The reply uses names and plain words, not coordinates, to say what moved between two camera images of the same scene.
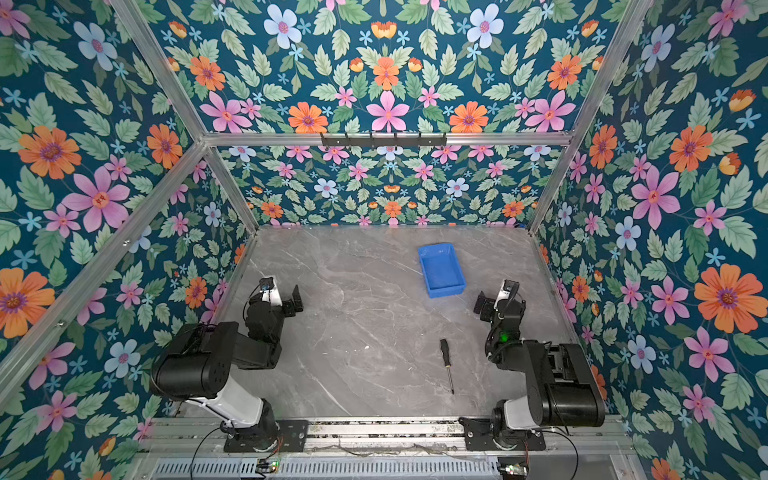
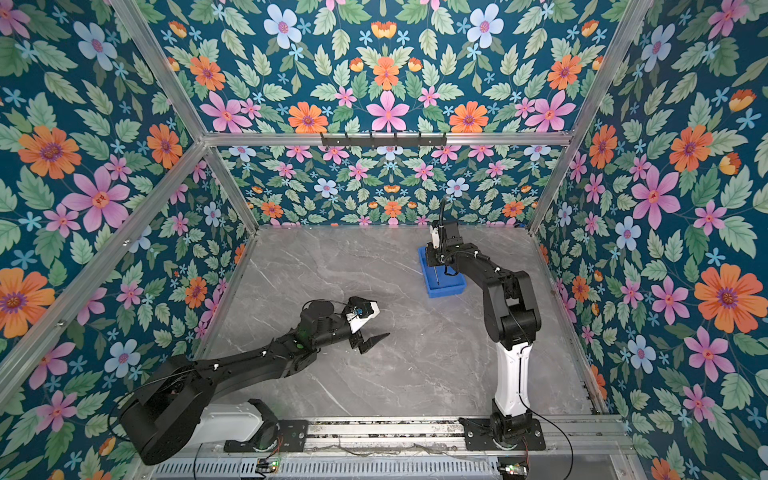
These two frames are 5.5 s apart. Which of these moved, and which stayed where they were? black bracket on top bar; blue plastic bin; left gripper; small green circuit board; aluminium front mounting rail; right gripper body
Moved: left gripper; right gripper body
Stayed: blue plastic bin; small green circuit board; black bracket on top bar; aluminium front mounting rail
